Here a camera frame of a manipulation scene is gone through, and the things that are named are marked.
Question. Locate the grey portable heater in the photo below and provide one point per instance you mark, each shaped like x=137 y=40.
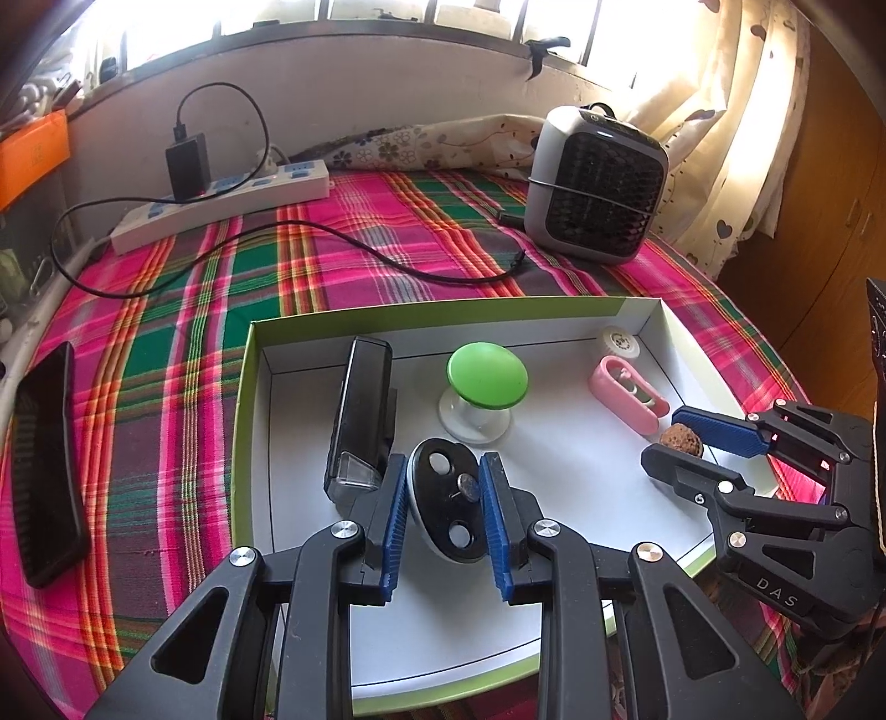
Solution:
x=595 y=187

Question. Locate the small white round cap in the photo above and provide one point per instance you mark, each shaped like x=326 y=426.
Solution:
x=619 y=343

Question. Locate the pink green plaid blanket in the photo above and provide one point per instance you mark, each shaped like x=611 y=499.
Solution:
x=173 y=311

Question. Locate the green and white cardboard box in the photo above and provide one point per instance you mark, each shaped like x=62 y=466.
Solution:
x=588 y=484

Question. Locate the pink oval case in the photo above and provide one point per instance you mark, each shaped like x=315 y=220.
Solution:
x=623 y=394

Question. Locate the white plastic bags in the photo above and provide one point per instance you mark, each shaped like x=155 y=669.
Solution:
x=41 y=93

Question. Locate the orange box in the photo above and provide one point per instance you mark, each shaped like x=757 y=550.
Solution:
x=31 y=156

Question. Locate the cream curtain with hearts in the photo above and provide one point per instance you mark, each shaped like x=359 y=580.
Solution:
x=727 y=104

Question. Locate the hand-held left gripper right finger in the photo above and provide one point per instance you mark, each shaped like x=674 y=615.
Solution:
x=495 y=526

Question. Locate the window with metal bars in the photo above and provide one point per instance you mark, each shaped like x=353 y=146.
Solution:
x=450 y=10

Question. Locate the wooden cabinet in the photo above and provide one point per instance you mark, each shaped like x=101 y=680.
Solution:
x=830 y=208

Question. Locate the black oval disc with holes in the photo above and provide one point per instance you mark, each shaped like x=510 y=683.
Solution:
x=443 y=498

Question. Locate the floral pillow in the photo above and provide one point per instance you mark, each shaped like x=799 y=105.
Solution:
x=429 y=145

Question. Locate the green mushroom-shaped holder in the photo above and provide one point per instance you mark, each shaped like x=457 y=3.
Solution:
x=484 y=374

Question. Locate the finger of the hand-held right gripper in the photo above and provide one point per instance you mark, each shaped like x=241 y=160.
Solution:
x=720 y=429
x=685 y=474

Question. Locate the brown walnut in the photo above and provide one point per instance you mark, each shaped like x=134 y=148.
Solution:
x=682 y=443

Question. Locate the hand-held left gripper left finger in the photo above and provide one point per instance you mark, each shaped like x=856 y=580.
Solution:
x=387 y=533

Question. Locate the black charger adapter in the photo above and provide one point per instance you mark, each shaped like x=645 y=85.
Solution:
x=187 y=169

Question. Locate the black smartphone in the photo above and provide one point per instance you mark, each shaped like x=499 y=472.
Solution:
x=48 y=471

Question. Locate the white power strip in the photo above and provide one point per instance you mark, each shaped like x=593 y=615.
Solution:
x=221 y=204

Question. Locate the black rectangular device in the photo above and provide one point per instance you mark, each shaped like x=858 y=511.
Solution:
x=360 y=408

